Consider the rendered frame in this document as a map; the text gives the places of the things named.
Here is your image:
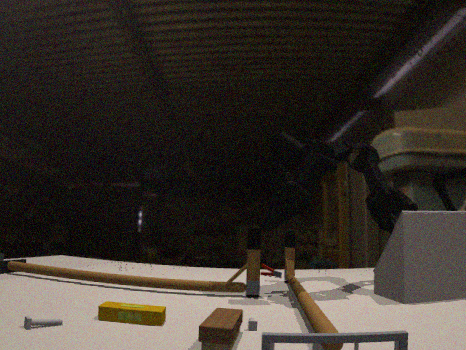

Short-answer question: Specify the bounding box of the brown rectangular block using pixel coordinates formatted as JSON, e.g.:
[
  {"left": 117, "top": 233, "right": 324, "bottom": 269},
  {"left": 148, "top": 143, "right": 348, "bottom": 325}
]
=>
[{"left": 198, "top": 308, "right": 243, "bottom": 350}]

